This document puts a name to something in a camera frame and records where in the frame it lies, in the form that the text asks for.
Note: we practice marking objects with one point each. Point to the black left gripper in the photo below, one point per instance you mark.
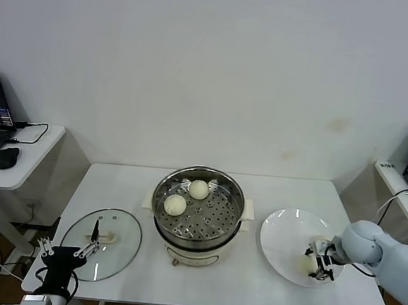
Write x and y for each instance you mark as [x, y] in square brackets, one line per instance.
[61, 263]

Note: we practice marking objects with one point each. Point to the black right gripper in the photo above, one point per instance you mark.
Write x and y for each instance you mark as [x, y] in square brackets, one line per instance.
[332, 252]

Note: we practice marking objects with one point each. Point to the round white plate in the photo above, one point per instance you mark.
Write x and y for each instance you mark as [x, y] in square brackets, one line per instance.
[289, 230]

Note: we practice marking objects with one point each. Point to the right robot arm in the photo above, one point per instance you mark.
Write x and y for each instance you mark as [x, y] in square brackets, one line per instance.
[386, 258]

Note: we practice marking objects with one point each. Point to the round glass pot lid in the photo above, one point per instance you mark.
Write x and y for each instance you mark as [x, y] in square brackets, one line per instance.
[120, 223]

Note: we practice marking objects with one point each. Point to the black computer mouse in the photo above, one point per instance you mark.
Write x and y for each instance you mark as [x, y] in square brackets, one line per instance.
[7, 158]

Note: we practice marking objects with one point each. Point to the perforated steel steamer basket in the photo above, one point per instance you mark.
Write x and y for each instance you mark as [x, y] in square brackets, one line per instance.
[228, 197]

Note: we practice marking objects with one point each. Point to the cream electric cooker pot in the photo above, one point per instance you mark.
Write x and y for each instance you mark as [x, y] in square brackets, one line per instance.
[196, 254]

